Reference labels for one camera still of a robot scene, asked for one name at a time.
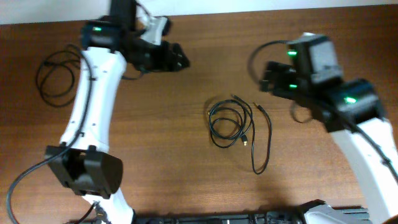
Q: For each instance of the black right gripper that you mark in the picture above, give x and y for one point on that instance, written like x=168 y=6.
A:
x=279 y=71

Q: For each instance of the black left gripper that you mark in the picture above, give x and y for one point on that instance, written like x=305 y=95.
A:
x=156 y=63

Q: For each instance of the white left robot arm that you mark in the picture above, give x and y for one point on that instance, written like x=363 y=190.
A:
x=82 y=162

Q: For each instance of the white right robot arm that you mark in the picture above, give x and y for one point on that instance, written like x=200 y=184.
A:
x=350 y=111

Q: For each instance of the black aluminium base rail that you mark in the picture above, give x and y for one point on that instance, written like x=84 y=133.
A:
x=313 y=212

